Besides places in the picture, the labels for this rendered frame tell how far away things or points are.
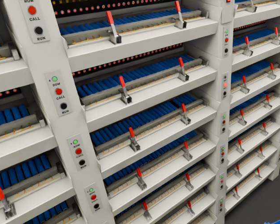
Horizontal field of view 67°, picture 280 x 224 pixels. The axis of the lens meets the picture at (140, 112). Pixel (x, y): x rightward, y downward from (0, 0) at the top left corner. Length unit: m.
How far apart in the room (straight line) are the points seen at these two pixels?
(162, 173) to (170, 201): 0.20
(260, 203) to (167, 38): 1.45
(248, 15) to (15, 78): 0.94
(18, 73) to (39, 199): 0.38
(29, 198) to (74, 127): 0.26
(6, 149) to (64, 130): 0.15
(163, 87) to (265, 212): 1.30
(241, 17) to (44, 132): 0.89
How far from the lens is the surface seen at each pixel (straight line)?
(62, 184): 0.76
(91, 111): 0.69
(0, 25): 0.77
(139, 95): 0.75
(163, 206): 1.11
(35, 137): 0.65
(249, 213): 1.80
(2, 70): 0.59
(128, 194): 0.92
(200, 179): 1.23
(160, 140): 0.85
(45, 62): 0.58
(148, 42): 0.71
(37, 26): 0.58
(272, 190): 2.00
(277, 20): 1.61
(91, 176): 0.75
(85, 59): 0.62
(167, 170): 0.99
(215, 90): 1.02
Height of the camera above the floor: 1.37
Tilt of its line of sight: 25 degrees down
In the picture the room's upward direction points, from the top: 9 degrees counter-clockwise
